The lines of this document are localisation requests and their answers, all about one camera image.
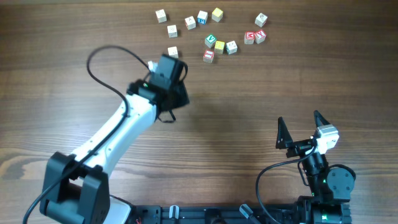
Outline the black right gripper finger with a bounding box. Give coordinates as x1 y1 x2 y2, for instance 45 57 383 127
275 117 293 149
313 110 330 128

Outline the wooden block red side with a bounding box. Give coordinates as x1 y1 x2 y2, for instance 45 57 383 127
167 46 178 58

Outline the yellow letter K block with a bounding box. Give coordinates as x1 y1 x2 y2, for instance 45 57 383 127
214 40 225 54

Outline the wooden block hand drawing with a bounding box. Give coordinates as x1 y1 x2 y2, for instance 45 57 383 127
226 40 238 55

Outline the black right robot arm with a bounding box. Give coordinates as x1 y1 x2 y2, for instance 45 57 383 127
275 111 356 224

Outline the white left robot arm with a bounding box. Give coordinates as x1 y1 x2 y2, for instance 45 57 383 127
39 55 189 223

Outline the red letter I block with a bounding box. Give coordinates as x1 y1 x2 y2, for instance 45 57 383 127
203 50 215 63

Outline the wooden block green side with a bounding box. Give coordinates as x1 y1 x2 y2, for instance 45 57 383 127
167 25 178 38

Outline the green letter V block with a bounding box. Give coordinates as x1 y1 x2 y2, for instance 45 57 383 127
205 34 217 49

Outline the wooden block red drawing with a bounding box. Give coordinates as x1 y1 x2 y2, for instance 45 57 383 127
185 16 197 30

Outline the plain wooden block far left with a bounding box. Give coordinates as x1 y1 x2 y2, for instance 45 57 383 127
155 9 167 23

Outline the blue letter P block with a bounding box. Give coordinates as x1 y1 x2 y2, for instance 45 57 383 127
197 11 208 24

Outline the yellow top wooden block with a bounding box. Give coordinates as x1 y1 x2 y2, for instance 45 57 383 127
211 7 223 22

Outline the red letter M block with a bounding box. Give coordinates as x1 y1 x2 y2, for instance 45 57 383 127
244 31 255 45

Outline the red letter Y block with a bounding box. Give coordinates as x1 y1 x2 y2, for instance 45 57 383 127
254 29 267 44

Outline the wooden block red number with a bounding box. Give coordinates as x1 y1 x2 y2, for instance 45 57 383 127
255 12 268 27

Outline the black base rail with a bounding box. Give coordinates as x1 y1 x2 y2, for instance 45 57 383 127
129 203 352 224

